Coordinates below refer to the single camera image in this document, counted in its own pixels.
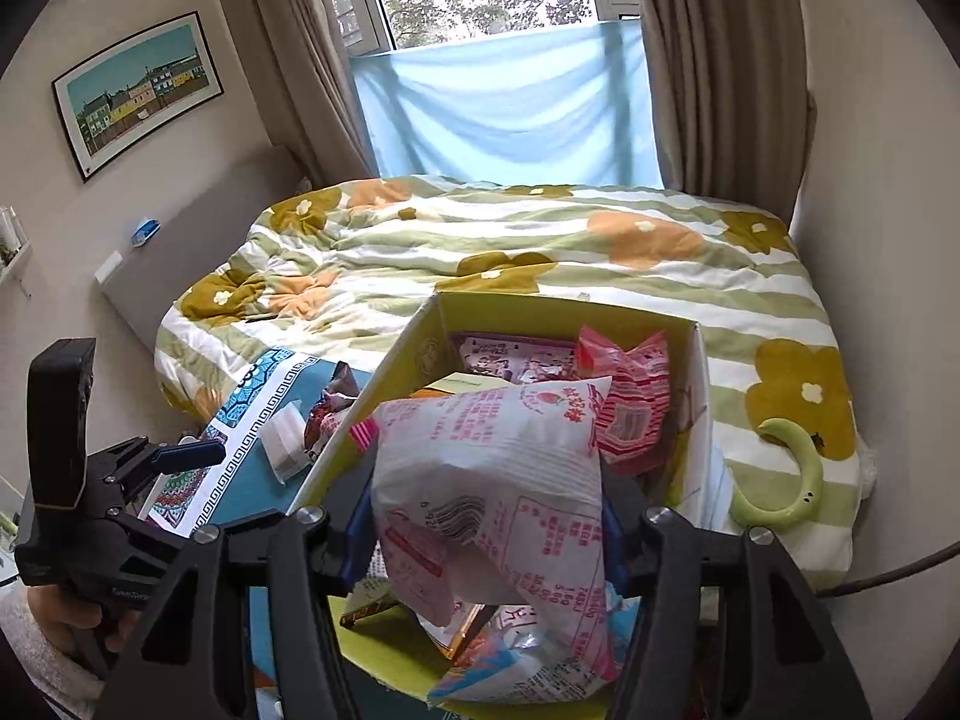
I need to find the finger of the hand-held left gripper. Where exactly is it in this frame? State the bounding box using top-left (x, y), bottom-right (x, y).
top-left (148, 439), bottom-right (228, 471)

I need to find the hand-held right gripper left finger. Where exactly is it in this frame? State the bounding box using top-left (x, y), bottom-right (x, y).
top-left (94, 463), bottom-right (377, 720)

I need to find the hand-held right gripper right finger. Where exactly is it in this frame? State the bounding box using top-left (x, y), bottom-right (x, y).
top-left (602, 467), bottom-right (875, 720)

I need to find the white snack bag pink print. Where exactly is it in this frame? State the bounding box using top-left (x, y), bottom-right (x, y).
top-left (371, 379), bottom-right (625, 691)

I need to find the yellow-green cardboard box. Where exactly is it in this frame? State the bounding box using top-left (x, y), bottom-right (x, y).
top-left (289, 291), bottom-right (713, 720)

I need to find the person's left forearm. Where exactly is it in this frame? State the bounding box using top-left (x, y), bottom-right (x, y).
top-left (0, 589), bottom-right (104, 704)

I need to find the person's left hand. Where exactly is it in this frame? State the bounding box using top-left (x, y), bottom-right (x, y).
top-left (26, 585), bottom-right (143, 653)

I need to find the clear white packet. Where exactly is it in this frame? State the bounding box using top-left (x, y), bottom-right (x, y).
top-left (259, 402), bottom-right (313, 485)

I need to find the brown red snack packet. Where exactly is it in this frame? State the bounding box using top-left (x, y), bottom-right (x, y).
top-left (303, 360), bottom-right (362, 460)

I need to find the red pink snack packet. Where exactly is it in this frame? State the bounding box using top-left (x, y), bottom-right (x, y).
top-left (576, 325), bottom-right (674, 478)

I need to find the blue pink snack packet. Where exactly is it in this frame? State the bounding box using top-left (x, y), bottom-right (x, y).
top-left (426, 615), bottom-right (620, 707)

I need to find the green curved neck fan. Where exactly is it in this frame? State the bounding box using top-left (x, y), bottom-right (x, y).
top-left (727, 418), bottom-right (825, 530)

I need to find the grey headboard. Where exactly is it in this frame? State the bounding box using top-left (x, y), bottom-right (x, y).
top-left (94, 144), bottom-right (317, 352)

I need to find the pink white snack packet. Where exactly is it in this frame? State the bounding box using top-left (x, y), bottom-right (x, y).
top-left (456, 332), bottom-right (584, 385)

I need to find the floral striped blanket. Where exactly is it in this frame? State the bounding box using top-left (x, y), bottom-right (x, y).
top-left (154, 174), bottom-right (877, 595)

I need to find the framed houses picture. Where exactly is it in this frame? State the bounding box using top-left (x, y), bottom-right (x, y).
top-left (51, 11), bottom-right (226, 183)

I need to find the beige curtain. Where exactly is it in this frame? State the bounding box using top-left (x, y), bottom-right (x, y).
top-left (238, 0), bottom-right (377, 190)
top-left (625, 0), bottom-right (817, 220)

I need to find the light blue window cloth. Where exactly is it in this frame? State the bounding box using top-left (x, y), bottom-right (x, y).
top-left (349, 21), bottom-right (666, 190)

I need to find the wall shelf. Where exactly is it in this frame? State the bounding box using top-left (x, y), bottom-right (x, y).
top-left (0, 205), bottom-right (35, 302)

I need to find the dark cable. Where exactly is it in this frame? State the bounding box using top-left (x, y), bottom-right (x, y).
top-left (816, 538), bottom-right (960, 599)

